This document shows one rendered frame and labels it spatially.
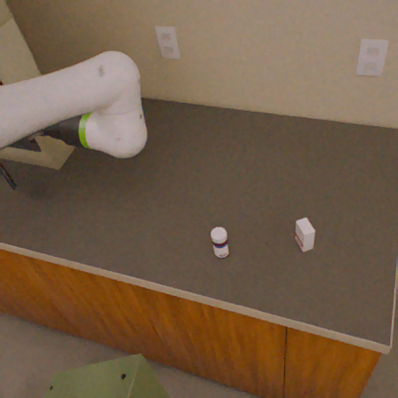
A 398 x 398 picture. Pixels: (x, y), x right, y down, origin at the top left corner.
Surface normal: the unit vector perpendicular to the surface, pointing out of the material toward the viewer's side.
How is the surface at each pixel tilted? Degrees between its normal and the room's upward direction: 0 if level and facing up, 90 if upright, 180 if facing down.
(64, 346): 0
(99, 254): 0
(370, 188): 0
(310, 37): 90
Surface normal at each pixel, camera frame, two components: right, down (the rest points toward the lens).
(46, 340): -0.13, -0.63
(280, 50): -0.33, 0.76
